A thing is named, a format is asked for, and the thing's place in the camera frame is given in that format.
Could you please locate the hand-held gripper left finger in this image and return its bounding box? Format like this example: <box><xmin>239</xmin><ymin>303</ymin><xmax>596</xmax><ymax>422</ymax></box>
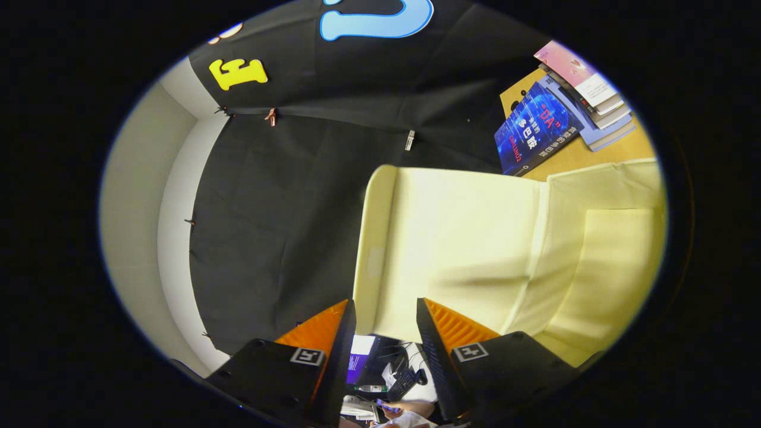
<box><xmin>205</xmin><ymin>298</ymin><xmax>357</xmax><ymax>428</ymax></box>

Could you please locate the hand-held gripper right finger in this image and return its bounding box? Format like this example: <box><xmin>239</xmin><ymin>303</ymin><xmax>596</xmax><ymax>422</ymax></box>
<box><xmin>416</xmin><ymin>297</ymin><xmax>581</xmax><ymax>424</ymax></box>

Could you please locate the green storage box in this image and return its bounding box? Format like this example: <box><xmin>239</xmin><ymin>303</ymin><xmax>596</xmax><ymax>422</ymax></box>
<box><xmin>353</xmin><ymin>158</ymin><xmax>668</xmax><ymax>368</ymax></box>

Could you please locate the computer monitor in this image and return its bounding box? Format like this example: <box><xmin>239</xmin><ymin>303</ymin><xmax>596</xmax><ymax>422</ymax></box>
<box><xmin>347</xmin><ymin>335</ymin><xmax>376</xmax><ymax>386</ymax></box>

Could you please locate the black keyboard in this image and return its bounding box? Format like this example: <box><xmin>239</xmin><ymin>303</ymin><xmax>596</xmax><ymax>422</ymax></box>
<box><xmin>386</xmin><ymin>367</ymin><xmax>427</xmax><ymax>402</ymax></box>

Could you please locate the black backdrop cloth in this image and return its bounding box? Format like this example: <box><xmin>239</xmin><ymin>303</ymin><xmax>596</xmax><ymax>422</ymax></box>
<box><xmin>188</xmin><ymin>0</ymin><xmax>551</xmax><ymax>357</ymax></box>

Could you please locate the blue cover book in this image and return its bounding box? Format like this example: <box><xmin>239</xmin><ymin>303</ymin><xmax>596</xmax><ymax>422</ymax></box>
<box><xmin>493</xmin><ymin>81</ymin><xmax>586</xmax><ymax>177</ymax></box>

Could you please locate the lavender cover book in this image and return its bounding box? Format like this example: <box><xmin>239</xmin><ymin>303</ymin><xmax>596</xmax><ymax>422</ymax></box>
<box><xmin>544</xmin><ymin>74</ymin><xmax>637</xmax><ymax>153</ymax></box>

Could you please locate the grey cover book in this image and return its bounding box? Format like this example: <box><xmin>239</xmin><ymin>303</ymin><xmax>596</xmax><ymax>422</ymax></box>
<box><xmin>538</xmin><ymin>62</ymin><xmax>632</xmax><ymax>130</ymax></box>

